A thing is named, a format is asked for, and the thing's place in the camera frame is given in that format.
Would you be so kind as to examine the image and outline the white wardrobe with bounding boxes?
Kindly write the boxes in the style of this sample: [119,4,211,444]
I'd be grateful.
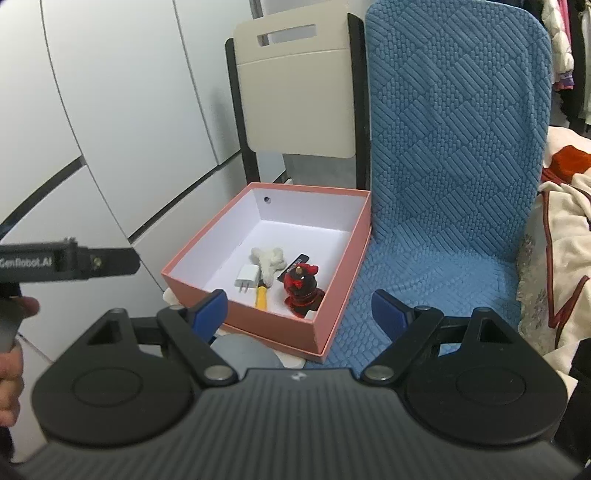
[0,0,289,370]

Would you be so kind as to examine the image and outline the person's left hand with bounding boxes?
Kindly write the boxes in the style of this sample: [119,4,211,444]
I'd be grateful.
[0,295,41,432]

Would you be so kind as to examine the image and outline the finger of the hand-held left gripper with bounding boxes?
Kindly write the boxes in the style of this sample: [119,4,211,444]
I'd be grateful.
[76,247,141,278]

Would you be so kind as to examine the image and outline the grey round stool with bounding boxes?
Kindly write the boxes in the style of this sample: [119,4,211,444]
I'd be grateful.
[210,335,283,371]

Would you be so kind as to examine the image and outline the cream blanket with red trim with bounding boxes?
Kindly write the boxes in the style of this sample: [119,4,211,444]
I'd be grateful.
[517,127,591,356]

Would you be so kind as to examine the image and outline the large white charger plug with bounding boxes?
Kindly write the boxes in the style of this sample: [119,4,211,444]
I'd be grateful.
[235,264,262,294]

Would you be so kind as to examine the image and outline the hanging clothes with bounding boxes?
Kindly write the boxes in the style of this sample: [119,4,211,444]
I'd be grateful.
[540,0,591,134]

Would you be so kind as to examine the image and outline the blue textured chair cover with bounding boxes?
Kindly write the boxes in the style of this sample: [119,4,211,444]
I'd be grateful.
[305,0,552,370]

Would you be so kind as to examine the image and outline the black strip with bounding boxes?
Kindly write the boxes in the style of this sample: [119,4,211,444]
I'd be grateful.
[277,253,311,282]

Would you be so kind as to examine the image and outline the red cloth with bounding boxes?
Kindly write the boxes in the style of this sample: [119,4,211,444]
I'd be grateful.
[551,144,591,175]

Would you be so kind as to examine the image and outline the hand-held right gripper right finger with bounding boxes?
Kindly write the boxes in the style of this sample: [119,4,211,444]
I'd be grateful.
[361,290,515,384]

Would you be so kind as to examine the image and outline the floral lace cloth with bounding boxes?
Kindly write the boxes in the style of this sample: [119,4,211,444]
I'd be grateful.
[516,233,555,340]

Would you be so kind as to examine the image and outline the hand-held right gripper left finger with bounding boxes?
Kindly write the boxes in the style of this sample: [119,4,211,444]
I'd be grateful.
[85,290,238,387]

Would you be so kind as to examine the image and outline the beige folding chair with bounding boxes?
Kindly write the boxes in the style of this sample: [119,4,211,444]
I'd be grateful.
[225,0,371,191]

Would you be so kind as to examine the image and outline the white plush toy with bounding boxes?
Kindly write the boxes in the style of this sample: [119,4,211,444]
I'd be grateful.
[250,247,287,284]

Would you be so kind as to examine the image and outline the pink cardboard box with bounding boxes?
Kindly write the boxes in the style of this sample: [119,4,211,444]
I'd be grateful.
[161,181,372,365]

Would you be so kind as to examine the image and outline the black and red figurine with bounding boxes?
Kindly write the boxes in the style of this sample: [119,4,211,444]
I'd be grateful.
[283,264,326,319]

